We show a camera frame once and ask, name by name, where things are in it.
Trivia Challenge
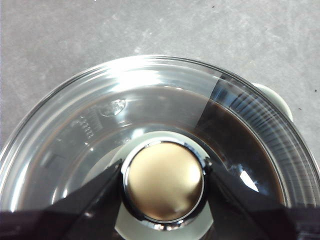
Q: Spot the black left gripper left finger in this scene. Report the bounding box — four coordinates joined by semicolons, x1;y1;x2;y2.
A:
0;159;124;240

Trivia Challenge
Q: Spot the glass lid with green knob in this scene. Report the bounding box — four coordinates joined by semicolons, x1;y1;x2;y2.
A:
0;54;320;240

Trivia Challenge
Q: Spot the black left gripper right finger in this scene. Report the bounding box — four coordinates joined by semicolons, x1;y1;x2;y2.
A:
205;164;320;240

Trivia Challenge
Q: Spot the pale green electric pot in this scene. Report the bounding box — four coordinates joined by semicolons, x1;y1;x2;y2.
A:
0;56;320;240

